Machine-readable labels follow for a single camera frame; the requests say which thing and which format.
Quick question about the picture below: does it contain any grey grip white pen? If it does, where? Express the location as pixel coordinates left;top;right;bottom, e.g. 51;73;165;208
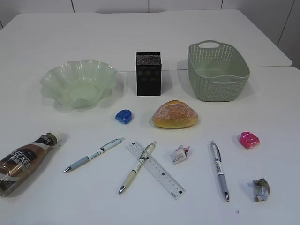
210;140;229;202

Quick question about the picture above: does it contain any pink pencil sharpener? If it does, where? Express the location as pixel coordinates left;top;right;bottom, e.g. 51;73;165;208
239;131;260;149

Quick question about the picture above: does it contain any white red paper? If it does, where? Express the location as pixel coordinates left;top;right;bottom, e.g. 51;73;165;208
170;145;190;165

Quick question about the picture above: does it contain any blue-grey grip pen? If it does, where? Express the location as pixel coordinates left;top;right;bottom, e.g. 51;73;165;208
64;137;125;173

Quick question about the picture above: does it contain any black pen holder box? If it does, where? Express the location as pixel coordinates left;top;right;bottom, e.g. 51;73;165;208
136;52;162;96

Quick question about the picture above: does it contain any clear plastic ruler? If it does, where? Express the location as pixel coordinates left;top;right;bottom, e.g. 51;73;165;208
126;142;186;200

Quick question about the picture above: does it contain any blue pencil sharpener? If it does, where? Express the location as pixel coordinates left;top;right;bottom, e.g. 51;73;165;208
115;109;132;124

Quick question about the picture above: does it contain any beige grip pen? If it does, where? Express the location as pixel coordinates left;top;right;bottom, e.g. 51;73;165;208
118;141;157;195

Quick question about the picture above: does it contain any sugar-dusted bread roll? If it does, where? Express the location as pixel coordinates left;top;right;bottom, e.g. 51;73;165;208
152;100;198;128

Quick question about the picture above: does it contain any Nescafe coffee bottle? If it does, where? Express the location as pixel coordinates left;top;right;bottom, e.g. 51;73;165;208
0;130;62;197

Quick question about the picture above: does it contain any green plastic woven basket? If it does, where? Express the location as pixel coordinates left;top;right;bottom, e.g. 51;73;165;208
187;40;250;102

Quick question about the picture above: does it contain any grey paper ball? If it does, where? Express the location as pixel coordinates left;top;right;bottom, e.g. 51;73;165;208
248;178;270;202

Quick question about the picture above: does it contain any green wavy glass plate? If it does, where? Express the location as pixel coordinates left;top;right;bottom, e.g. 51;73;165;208
40;60;117;108

